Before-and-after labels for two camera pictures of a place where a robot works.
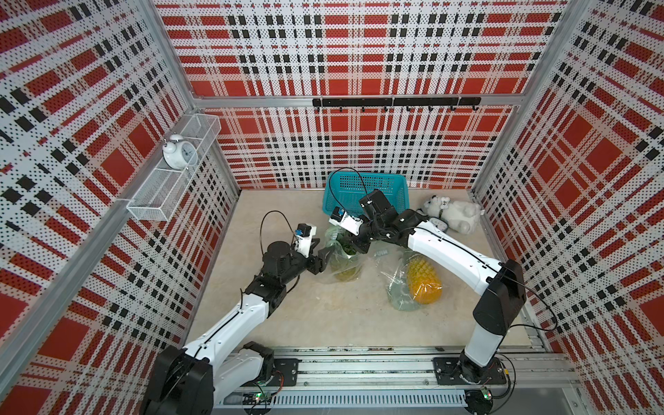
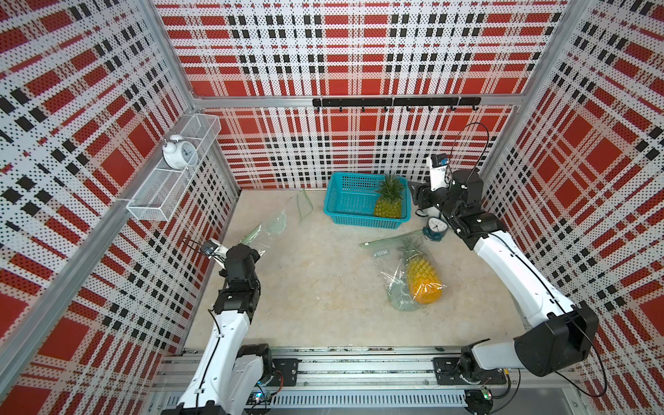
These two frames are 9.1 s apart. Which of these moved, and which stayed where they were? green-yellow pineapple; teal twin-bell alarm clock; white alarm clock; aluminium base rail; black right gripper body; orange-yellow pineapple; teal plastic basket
Moved: green-yellow pineapple; black right gripper body
Stayed: teal twin-bell alarm clock; white alarm clock; aluminium base rail; orange-yellow pineapple; teal plastic basket
